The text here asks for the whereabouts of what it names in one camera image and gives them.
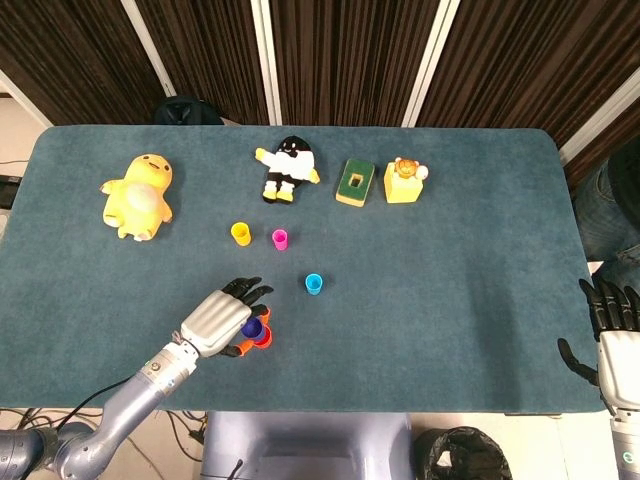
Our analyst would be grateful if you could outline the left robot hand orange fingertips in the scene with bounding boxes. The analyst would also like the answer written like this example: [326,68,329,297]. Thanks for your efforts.
[178,276,275,360]

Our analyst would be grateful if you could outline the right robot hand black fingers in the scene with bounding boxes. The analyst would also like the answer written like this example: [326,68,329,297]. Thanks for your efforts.
[557,278,640,414]

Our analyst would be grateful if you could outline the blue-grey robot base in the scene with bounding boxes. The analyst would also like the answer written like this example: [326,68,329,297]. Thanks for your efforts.
[199,410,415,480]

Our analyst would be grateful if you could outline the orange plastic cup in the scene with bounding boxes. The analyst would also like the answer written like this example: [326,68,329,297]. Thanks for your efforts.
[249,324,275,350]

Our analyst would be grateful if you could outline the yellow duck plush toy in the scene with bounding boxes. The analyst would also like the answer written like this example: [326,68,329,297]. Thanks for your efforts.
[99,153,174,243]

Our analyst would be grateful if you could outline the person in blue jeans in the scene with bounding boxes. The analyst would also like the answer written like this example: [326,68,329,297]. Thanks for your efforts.
[571,144,640,294]

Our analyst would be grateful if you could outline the black white penguin plush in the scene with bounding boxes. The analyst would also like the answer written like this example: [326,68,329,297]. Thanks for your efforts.
[254,135,322,205]

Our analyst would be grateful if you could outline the black trash bag bin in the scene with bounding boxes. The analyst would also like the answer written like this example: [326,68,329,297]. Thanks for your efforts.
[412,425,514,480]

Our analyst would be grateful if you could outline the green yellow sponge block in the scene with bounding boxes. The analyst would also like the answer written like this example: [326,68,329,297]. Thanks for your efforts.
[335,157,376,208]

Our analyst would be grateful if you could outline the blue table cloth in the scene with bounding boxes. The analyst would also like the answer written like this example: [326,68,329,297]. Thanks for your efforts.
[0,124,603,415]

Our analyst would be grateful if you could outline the black chair back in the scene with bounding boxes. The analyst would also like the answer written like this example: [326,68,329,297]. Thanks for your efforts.
[153,95,225,127]

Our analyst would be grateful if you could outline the yellow block with bear figure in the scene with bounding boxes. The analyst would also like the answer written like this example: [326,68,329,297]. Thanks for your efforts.
[383,156,430,205]

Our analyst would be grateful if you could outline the dark device box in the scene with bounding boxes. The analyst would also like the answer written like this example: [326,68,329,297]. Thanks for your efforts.
[0,174,21,209]

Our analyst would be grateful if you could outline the black floor cable bundle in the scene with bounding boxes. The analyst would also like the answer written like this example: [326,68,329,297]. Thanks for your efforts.
[164,410,207,464]

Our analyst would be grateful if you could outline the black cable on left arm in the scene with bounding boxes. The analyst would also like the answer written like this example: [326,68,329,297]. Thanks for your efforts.
[54,377,134,431]

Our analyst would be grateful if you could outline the white floor cable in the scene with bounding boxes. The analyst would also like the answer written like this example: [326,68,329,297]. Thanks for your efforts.
[122,432,151,480]

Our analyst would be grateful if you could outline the white partition frame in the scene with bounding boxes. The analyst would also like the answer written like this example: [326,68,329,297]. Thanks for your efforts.
[0,68,54,129]
[558,64,640,164]
[402,0,461,128]
[119,0,176,99]
[249,0,284,126]

